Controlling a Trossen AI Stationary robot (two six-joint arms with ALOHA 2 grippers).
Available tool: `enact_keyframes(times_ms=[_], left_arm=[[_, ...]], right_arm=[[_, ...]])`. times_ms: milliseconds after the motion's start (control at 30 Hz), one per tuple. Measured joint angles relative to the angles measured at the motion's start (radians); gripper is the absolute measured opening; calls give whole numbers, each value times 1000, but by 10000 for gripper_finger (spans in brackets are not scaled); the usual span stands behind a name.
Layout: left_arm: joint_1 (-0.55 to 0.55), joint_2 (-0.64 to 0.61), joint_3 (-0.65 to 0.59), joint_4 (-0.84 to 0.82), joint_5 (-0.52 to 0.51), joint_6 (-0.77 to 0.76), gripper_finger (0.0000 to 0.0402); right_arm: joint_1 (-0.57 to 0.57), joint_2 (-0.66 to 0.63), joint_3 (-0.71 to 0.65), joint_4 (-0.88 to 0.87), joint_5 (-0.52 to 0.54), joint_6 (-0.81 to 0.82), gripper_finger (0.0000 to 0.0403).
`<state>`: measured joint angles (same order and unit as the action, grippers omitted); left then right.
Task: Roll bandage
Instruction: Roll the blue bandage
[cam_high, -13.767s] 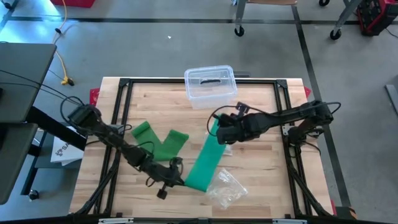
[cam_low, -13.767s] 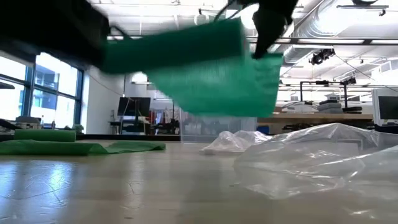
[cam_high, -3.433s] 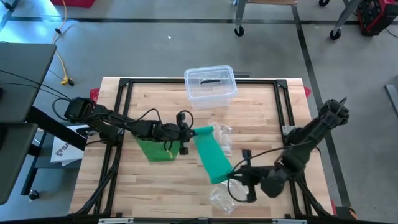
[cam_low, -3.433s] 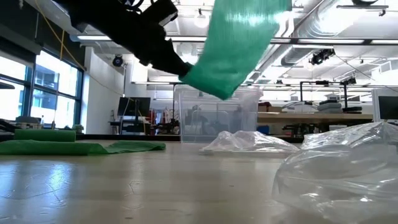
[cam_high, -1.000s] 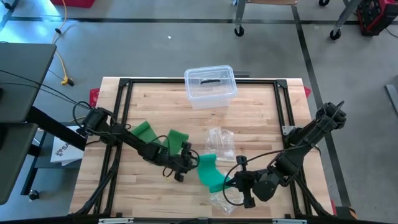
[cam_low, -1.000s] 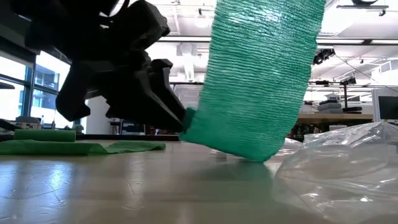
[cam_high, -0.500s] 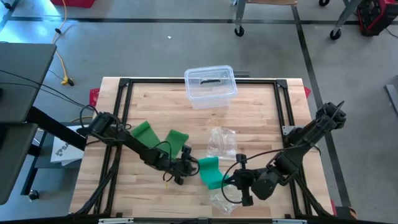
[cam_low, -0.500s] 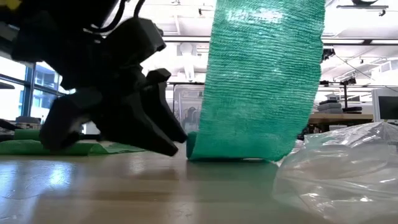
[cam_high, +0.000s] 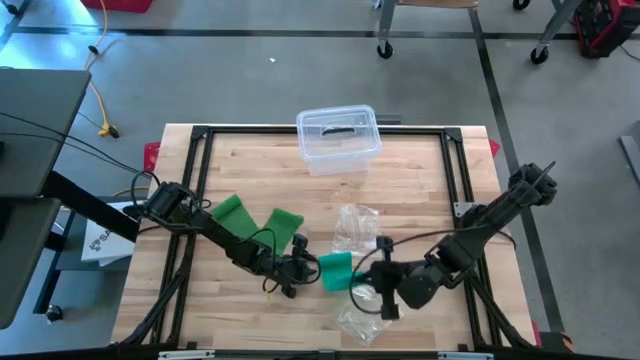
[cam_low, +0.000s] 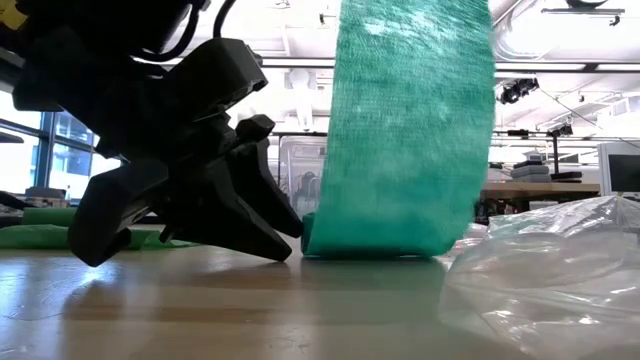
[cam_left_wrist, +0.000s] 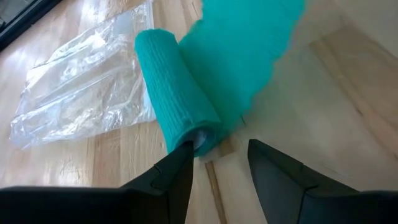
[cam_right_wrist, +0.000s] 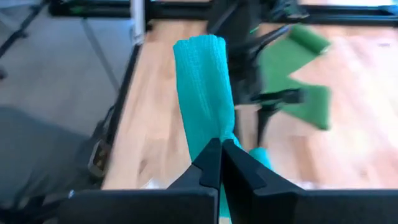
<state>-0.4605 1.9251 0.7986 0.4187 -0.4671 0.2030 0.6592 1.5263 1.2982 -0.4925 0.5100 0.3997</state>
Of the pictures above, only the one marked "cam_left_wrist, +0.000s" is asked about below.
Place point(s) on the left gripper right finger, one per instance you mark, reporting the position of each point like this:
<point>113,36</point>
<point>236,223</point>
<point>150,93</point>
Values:
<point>311,202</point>

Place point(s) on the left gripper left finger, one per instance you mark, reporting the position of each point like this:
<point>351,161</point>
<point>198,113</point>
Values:
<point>93,205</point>

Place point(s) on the clear plastic bag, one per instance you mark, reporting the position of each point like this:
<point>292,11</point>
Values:
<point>81,87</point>

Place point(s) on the teal elastic bandage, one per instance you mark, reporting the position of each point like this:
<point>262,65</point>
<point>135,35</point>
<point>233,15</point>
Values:
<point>174,87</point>

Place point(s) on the black aluminium table frame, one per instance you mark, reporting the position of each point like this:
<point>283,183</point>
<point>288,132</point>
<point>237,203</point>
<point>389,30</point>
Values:
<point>31,18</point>

